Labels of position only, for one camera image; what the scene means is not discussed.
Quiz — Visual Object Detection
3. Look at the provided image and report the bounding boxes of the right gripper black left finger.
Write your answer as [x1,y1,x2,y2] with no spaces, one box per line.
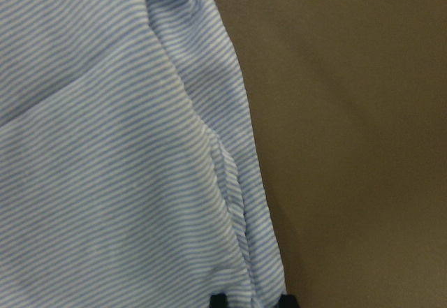
[209,293,227,308]

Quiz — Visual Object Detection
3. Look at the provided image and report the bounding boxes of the light blue striped shirt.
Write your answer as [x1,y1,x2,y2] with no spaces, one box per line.
[1,0,286,307]

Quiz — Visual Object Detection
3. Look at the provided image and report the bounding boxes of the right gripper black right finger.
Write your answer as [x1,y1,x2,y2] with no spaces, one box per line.
[278,294,299,308]

